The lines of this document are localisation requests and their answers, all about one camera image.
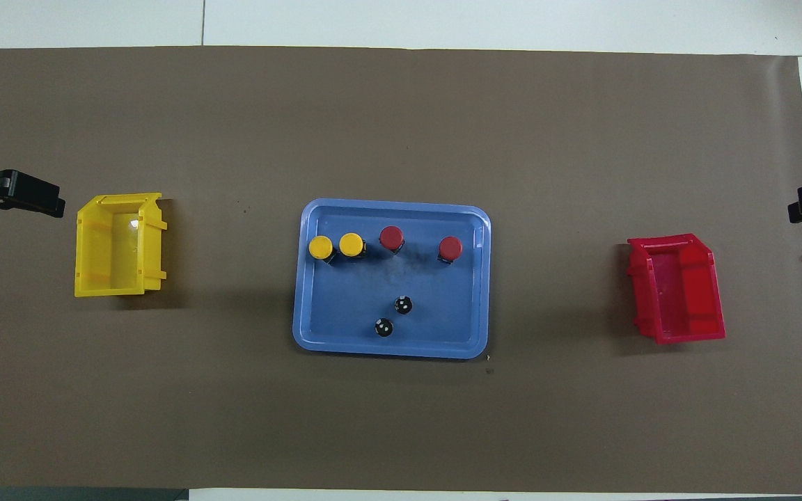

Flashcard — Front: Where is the blue plastic tray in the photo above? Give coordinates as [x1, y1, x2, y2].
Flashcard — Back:
[292, 198, 492, 360]

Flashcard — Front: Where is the yellow plastic bin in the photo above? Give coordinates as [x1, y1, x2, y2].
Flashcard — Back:
[74, 193, 168, 298]

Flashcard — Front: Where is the brown paper table mat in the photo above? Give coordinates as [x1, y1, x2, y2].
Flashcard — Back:
[0, 46, 802, 493]

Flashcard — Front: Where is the yellow push button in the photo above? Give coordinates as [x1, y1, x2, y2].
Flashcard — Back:
[308, 235, 338, 265]
[338, 232, 367, 260]

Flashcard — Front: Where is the red plastic bin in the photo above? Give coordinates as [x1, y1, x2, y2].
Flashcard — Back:
[627, 233, 727, 345]

